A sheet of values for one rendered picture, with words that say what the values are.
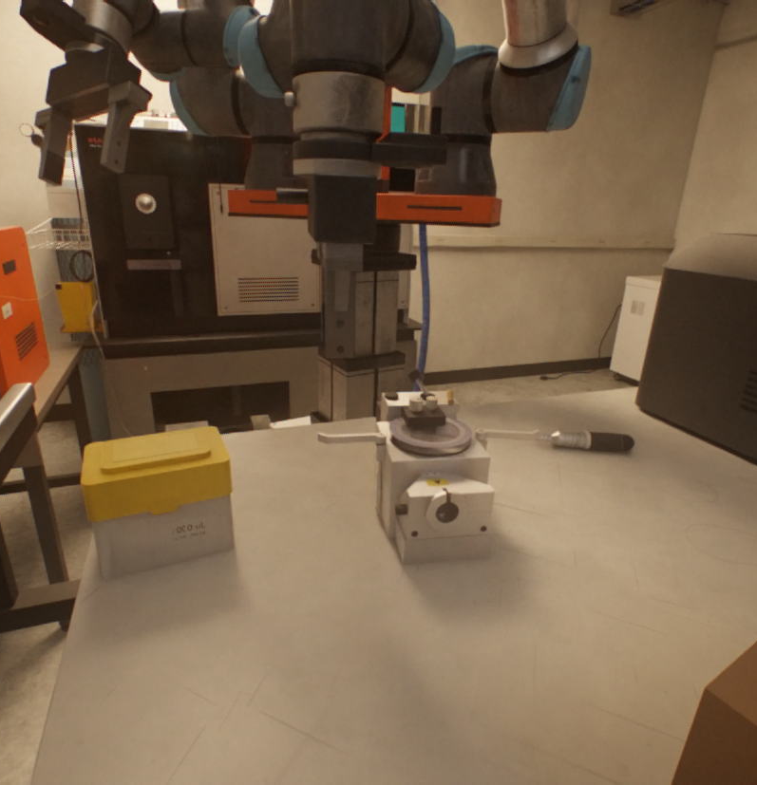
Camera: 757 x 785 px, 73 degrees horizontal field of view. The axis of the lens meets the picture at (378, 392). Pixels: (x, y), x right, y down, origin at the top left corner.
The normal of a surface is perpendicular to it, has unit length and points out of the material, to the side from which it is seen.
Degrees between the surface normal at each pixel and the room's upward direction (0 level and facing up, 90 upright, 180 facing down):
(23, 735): 0
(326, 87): 90
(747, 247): 57
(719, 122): 90
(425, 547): 90
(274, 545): 0
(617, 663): 0
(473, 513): 90
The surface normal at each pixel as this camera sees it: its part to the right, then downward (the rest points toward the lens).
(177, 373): 0.35, 0.33
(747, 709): 0.04, -0.94
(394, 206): -0.32, 0.32
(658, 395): -0.94, 0.09
